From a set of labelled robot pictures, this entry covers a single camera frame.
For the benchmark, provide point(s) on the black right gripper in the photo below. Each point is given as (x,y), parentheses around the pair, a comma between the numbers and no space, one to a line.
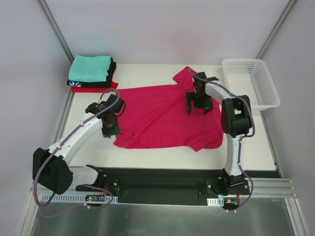
(199,102)

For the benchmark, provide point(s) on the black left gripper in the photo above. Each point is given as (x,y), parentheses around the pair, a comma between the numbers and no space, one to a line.
(111,130)

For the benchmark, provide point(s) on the pink t shirt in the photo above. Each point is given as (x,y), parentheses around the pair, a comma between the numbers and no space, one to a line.
(157,117)

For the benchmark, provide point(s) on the white plastic laundry basket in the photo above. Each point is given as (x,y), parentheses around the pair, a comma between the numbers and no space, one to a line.
(251,77)

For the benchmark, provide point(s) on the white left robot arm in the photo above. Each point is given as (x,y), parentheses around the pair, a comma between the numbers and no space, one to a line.
(50,167)

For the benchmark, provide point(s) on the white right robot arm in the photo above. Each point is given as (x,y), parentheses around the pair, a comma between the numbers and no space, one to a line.
(236,122)

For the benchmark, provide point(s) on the black folded t shirt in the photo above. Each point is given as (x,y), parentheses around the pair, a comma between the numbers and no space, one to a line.
(109,78)

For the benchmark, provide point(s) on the red folded t shirt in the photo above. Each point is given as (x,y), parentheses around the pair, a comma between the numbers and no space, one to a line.
(93,90)

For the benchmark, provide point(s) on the teal folded t shirt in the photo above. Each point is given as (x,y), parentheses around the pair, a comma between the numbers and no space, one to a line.
(89,69)

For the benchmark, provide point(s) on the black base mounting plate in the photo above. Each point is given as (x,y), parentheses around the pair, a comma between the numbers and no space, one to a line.
(169,186)

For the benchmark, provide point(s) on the left white cable duct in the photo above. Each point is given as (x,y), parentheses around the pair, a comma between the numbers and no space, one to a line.
(84,198)

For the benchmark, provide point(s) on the white cable duct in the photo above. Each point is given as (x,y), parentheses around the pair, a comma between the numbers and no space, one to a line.
(84,198)
(215,202)

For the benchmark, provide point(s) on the right white cable duct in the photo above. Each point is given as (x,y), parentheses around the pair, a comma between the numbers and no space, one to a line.
(215,202)

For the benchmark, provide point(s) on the aluminium frame rail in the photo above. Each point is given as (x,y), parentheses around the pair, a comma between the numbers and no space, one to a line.
(263,182)

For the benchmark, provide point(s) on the right aluminium corner post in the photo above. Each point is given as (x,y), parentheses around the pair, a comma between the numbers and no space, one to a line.
(285,13)

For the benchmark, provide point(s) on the aluminium corner post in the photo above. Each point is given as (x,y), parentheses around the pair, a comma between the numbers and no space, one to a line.
(56,29)
(285,13)

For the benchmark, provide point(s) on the left aluminium corner post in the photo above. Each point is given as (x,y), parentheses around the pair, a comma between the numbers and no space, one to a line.
(56,29)

